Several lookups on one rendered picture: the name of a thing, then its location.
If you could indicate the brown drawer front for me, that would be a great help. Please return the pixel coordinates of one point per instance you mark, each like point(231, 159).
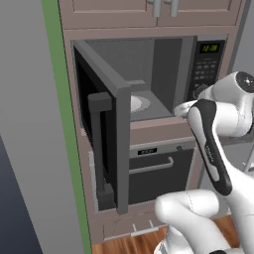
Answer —
point(115, 228)

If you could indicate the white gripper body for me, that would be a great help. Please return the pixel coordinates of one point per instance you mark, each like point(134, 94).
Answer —
point(182, 108)

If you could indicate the brown tall cupboard housing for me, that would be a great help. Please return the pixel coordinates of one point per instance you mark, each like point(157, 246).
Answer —
point(152, 130)

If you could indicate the white round microwave plate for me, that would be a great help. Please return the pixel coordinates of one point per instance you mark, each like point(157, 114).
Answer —
point(139, 103)

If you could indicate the grey microwave door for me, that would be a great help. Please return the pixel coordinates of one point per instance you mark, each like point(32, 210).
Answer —
point(121, 139)

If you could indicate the grey fridge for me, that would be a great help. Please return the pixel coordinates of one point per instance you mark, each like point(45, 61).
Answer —
point(29, 99)

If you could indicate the grey microwave oven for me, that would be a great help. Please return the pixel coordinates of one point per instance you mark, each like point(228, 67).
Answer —
point(165, 66)

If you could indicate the black built-in oven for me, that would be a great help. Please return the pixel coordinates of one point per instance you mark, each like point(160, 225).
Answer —
point(155, 185)

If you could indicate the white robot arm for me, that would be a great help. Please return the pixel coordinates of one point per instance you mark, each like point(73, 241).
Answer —
point(198, 215)

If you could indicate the brown cupboard door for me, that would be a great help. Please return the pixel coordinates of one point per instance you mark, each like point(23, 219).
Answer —
point(205, 11)
point(109, 11)

